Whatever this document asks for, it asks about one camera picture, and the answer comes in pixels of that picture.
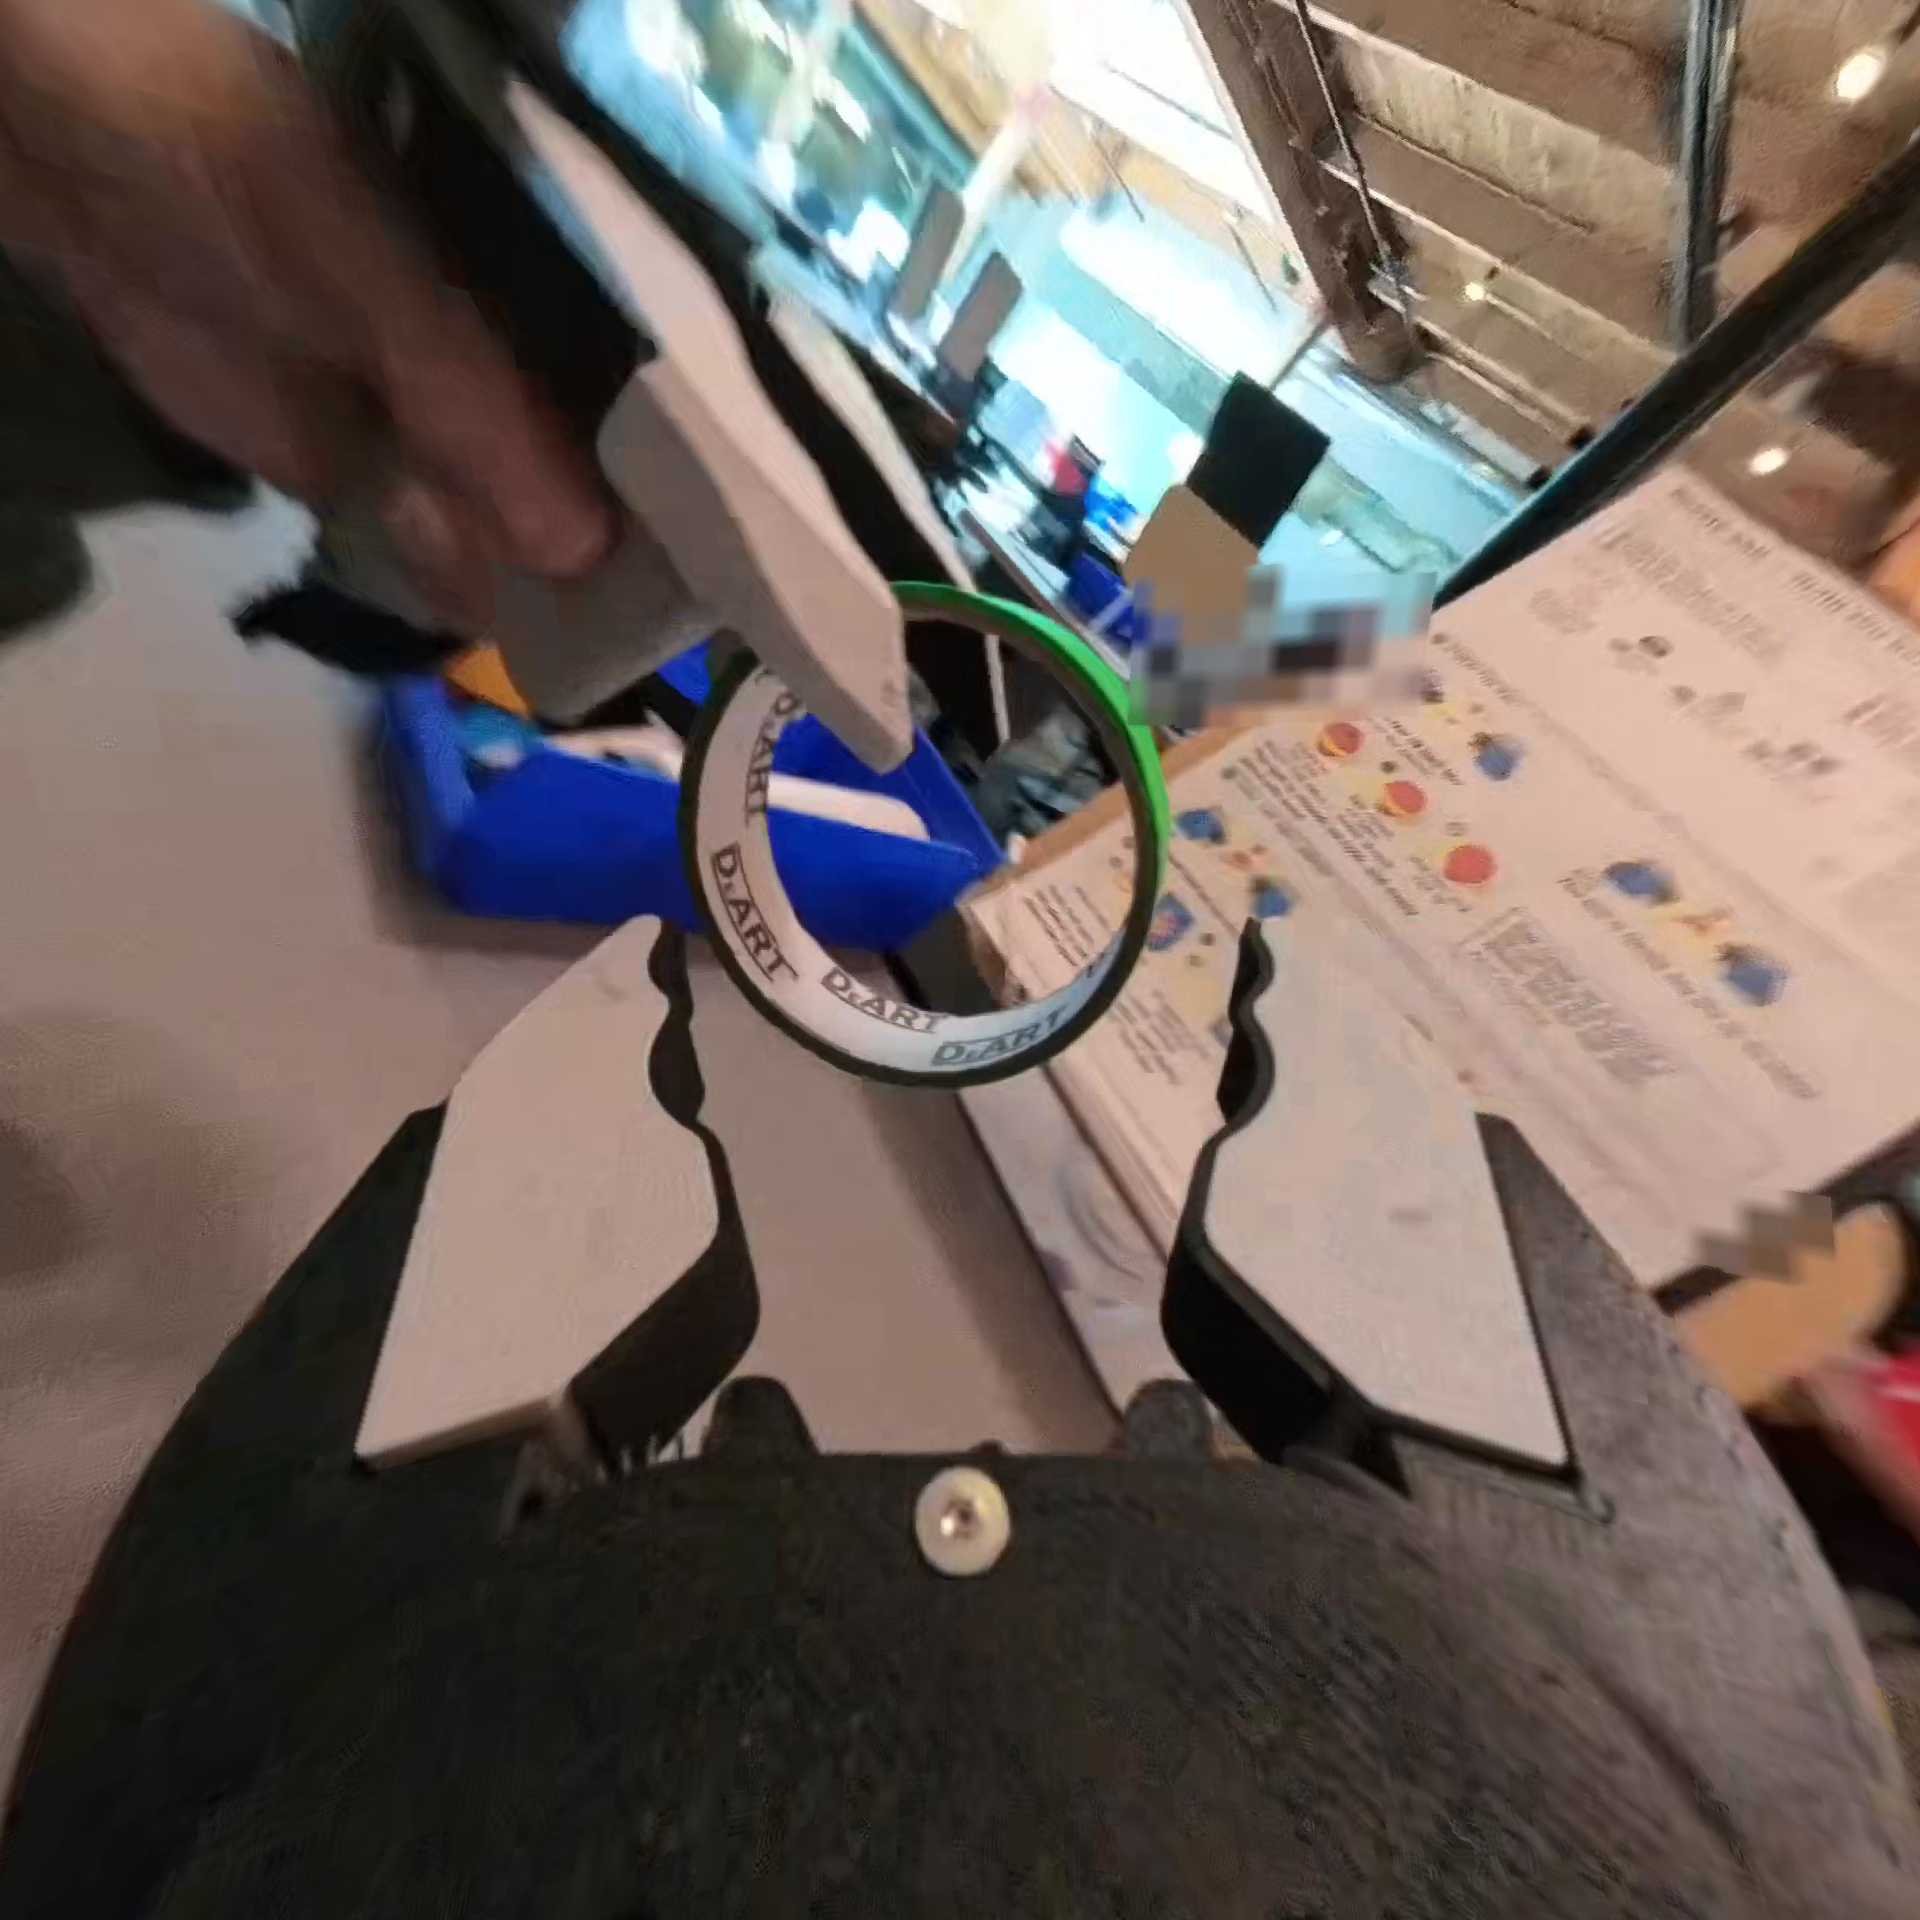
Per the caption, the blue plastic bin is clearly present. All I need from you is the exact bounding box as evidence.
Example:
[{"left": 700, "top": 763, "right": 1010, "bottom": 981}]
[{"left": 376, "top": 638, "right": 1009, "bottom": 953}]

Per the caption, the small tan cardboard sign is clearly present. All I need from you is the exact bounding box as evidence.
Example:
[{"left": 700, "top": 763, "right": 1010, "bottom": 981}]
[{"left": 1125, "top": 487, "right": 1265, "bottom": 636}]

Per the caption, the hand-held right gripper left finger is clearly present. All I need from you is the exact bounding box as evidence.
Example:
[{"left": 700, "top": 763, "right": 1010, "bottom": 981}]
[{"left": 355, "top": 913, "right": 761, "bottom": 1471}]

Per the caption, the printed instruction sheet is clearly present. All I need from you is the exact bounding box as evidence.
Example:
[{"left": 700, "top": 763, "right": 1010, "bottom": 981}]
[{"left": 976, "top": 465, "right": 1920, "bottom": 1291}]

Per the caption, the person's left hand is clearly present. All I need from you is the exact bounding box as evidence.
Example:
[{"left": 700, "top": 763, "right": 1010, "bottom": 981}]
[{"left": 0, "top": 0, "right": 624, "bottom": 607}]

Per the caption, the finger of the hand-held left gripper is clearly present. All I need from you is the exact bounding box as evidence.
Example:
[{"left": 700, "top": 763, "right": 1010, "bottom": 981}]
[{"left": 488, "top": 77, "right": 922, "bottom": 773}]

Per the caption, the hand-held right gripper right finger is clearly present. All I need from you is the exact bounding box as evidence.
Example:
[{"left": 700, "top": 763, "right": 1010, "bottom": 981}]
[{"left": 1160, "top": 913, "right": 1578, "bottom": 1479}]

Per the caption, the black metal pole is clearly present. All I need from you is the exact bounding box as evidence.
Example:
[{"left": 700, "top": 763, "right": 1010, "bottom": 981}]
[{"left": 1430, "top": 172, "right": 1920, "bottom": 607}]

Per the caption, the black rectangular panel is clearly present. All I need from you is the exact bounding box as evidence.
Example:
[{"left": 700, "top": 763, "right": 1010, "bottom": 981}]
[{"left": 1198, "top": 372, "right": 1333, "bottom": 545}]

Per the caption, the green tape roll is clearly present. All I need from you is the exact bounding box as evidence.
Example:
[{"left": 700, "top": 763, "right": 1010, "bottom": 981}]
[{"left": 680, "top": 583, "right": 1169, "bottom": 1089}]

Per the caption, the grey partition panel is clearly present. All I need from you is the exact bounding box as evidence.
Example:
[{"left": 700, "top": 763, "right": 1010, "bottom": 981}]
[
  {"left": 937, "top": 252, "right": 1024, "bottom": 395},
  {"left": 896, "top": 180, "right": 970, "bottom": 319}
]

